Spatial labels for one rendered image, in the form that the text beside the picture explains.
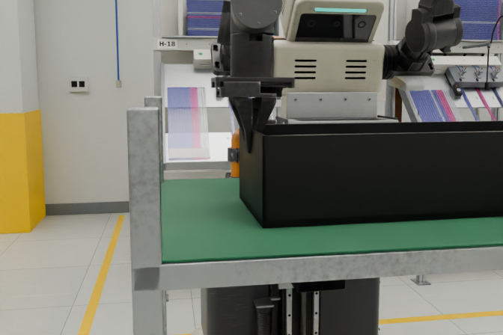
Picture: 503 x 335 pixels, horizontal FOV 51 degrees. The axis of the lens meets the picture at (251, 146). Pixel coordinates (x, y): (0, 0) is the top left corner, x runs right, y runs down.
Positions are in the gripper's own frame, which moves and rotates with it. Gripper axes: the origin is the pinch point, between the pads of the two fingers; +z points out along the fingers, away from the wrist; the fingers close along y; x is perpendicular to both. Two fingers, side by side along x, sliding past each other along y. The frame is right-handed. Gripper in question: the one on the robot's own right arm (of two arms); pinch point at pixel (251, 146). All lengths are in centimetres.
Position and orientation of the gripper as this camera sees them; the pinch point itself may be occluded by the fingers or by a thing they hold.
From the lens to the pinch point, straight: 70.9
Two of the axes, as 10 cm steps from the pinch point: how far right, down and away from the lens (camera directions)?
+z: -0.1, 9.9, 1.0
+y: 9.8, -0.1, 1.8
